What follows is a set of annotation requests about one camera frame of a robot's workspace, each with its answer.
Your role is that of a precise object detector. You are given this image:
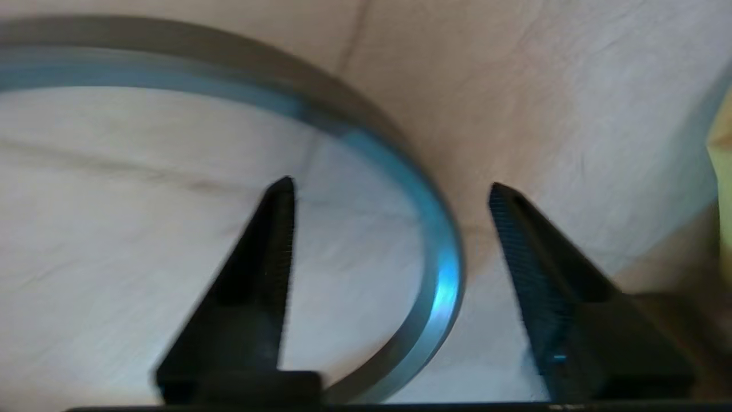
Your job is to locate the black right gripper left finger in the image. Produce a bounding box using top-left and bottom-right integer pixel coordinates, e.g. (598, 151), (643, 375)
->
(154, 176), (324, 406)

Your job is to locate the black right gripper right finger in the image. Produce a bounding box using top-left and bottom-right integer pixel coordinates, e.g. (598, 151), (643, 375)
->
(488, 182), (695, 401)

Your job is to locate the grey bin retaining ring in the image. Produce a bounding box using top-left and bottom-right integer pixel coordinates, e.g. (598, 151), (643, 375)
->
(0, 14), (467, 405)

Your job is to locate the yellow fabric bag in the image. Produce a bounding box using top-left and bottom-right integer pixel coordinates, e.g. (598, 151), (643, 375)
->
(706, 86), (732, 270)

